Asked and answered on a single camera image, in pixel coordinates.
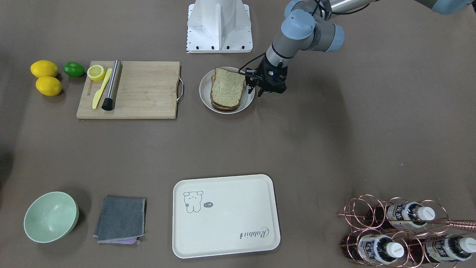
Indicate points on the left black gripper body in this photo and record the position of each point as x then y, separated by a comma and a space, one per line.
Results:
261, 72

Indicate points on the bread slice with fried egg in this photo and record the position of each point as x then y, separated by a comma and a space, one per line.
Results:
223, 108

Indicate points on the white round plate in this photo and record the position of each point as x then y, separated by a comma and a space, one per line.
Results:
205, 90

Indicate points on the cream serving tray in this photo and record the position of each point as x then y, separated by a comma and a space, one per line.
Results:
227, 215

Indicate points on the wooden cutting board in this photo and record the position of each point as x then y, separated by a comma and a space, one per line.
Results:
146, 90

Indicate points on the steel muddler black tip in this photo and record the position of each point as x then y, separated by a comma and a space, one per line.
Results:
109, 101

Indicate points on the yellow plastic knife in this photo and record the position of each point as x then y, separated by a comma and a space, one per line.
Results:
98, 93

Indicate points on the half lemon slice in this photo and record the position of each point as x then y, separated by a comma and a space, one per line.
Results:
96, 72

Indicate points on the green lime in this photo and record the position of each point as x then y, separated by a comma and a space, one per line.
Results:
74, 69

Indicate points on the grey folded cloth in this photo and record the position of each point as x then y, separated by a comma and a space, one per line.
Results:
122, 220

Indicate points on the bottle with white cap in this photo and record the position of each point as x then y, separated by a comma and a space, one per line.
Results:
404, 216

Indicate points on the yellow lemon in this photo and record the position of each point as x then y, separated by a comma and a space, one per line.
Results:
48, 86
44, 68

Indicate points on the green bowl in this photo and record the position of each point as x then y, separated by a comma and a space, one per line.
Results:
51, 217

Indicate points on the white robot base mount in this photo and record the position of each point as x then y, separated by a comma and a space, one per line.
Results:
219, 26

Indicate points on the copper wire bottle rack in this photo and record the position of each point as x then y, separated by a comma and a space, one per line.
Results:
400, 233

